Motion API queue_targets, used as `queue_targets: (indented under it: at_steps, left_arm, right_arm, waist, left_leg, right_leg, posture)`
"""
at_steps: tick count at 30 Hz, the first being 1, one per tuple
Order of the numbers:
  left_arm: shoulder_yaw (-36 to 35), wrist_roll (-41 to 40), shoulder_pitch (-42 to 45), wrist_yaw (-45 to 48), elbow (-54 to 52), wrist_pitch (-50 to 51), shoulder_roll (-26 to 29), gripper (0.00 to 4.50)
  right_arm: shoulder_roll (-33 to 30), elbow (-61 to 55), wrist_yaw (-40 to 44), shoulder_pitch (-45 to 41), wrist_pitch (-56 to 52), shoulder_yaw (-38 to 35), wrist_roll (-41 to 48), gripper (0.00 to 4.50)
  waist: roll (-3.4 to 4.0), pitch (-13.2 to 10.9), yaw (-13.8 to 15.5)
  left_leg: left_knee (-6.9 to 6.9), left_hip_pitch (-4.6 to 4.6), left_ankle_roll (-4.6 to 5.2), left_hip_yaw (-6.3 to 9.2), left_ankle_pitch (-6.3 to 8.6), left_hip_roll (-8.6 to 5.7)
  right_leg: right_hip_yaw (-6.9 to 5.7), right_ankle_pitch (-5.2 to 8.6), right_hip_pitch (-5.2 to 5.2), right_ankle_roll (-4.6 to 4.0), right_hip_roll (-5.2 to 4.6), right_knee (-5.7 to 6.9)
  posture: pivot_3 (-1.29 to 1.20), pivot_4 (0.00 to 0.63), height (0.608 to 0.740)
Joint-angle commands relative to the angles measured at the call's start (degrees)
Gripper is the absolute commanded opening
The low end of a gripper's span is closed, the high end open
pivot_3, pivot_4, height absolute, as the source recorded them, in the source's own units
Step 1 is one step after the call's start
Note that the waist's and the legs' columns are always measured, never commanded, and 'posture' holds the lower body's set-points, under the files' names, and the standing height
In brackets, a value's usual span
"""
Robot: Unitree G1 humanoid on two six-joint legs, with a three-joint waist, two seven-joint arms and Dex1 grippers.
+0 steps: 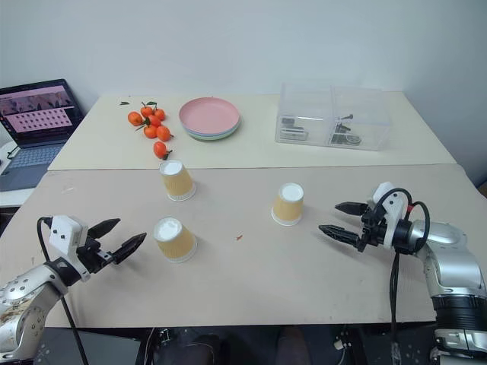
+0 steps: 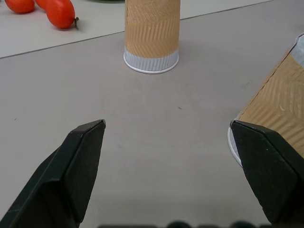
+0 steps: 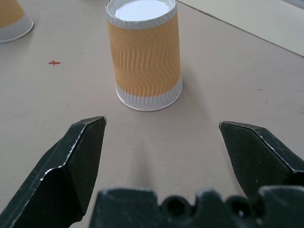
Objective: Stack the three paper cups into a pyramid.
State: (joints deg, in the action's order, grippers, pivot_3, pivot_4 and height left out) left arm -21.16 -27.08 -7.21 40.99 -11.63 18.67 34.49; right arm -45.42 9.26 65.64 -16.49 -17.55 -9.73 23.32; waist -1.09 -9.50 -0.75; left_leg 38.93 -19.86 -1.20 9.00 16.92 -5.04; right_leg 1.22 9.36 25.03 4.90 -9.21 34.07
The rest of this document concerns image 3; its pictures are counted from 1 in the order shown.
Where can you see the red mark on table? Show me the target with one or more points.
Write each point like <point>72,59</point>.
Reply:
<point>54,63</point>

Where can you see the orange ribbed paper cup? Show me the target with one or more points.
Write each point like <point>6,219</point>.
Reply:
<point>13,21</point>
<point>143,54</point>

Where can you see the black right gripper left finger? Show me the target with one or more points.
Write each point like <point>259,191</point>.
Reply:
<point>64,171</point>

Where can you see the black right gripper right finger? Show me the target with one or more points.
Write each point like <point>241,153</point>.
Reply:
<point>259,156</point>

